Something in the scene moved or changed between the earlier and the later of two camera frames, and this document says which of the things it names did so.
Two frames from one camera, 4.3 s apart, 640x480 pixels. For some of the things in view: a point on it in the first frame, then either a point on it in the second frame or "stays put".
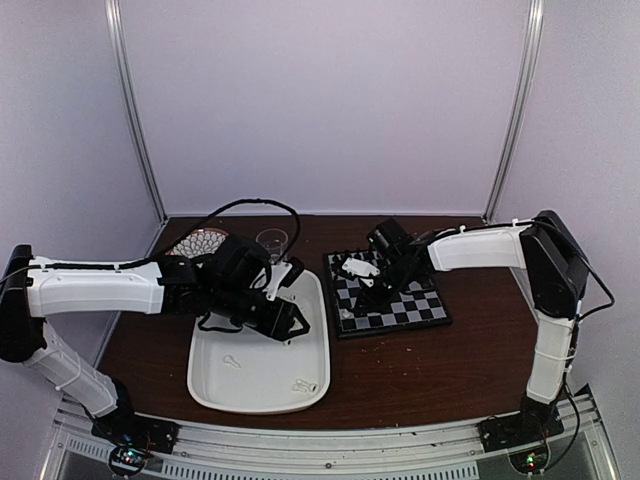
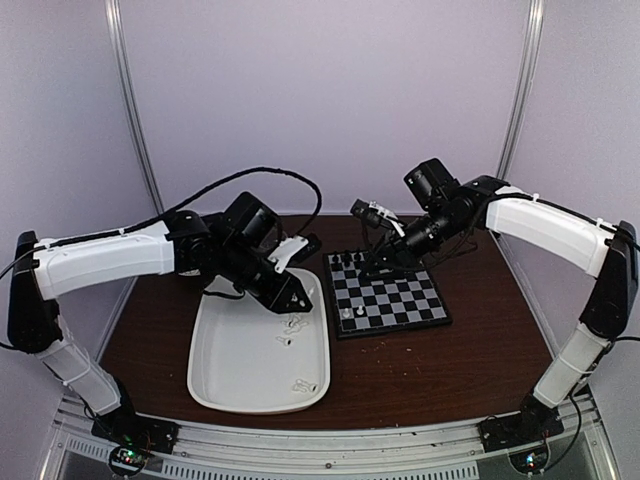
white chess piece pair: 304,386 stays put
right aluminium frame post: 536,17 stays put
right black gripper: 365,297 to 396,254
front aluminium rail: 566,443 stays put
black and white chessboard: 416,305 stays put
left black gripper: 282,319 to 277,299
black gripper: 362,268 to 375,216
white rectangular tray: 248,372 stays put
